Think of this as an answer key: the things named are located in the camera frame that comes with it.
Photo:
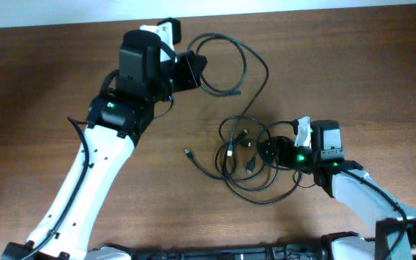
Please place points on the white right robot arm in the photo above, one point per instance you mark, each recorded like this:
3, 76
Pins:
317, 150

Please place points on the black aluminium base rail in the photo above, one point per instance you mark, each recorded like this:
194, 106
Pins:
229, 252

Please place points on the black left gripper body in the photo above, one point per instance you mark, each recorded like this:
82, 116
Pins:
184, 76

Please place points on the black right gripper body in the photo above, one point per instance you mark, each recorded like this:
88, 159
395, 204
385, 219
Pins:
300, 157

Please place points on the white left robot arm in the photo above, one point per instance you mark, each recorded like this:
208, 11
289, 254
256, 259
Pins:
149, 71

